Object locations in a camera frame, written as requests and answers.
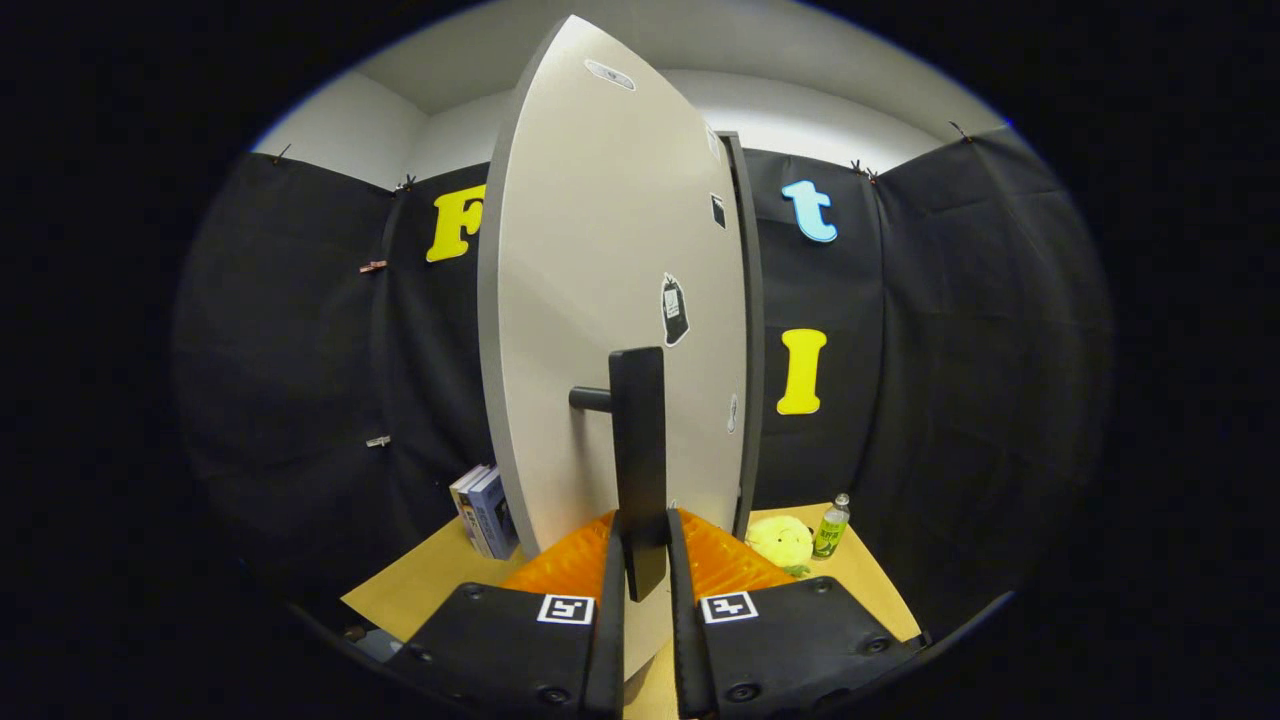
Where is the beige shoe cabinet door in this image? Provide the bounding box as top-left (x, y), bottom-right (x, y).
top-left (478, 14), bottom-right (749, 681)

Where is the black backdrop cloth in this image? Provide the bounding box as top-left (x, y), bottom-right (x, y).
top-left (172, 130), bottom-right (1113, 641)

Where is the blue book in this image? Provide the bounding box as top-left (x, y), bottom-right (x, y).
top-left (466, 468), bottom-right (521, 561)

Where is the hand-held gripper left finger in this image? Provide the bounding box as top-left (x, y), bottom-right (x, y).
top-left (385, 510), bottom-right (627, 719)

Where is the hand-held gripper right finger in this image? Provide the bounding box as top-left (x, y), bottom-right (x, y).
top-left (666, 508), bottom-right (921, 719)

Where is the white book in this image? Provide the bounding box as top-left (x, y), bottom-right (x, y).
top-left (450, 464), bottom-right (491, 557)

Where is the green drink bottle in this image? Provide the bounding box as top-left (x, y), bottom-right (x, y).
top-left (812, 493), bottom-right (852, 561)

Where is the yellow plush toy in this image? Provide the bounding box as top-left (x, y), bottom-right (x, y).
top-left (745, 515), bottom-right (816, 579)

